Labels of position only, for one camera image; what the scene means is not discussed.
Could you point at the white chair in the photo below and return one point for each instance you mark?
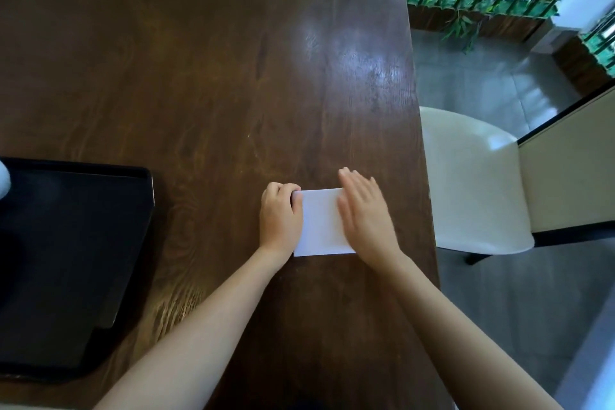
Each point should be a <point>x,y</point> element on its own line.
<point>473,184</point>

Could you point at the person's left hand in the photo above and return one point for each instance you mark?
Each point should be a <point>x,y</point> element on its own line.
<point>278,224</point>

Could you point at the white round object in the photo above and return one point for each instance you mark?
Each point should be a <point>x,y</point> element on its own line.
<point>4,179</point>

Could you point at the person's right forearm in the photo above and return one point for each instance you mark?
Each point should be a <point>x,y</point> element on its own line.
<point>461,342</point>

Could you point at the brown wooden planter box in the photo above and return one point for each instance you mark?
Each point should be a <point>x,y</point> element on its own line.
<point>504,25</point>

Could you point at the brown wooden table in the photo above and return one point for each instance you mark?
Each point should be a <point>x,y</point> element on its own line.
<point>216,136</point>

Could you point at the black rectangular tray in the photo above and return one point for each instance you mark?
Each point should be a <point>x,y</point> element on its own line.
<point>62,265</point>

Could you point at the person's right hand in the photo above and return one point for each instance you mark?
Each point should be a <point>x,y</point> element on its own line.
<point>367,227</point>

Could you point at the white paper sheet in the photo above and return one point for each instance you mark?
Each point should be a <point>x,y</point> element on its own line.
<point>321,222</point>

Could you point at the person's left forearm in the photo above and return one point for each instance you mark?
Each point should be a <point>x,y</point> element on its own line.
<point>192,342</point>

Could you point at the person's left fingers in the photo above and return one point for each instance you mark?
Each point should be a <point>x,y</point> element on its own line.
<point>283,189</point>

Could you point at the person's right thumb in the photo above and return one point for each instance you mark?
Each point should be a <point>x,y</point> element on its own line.
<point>344,212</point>

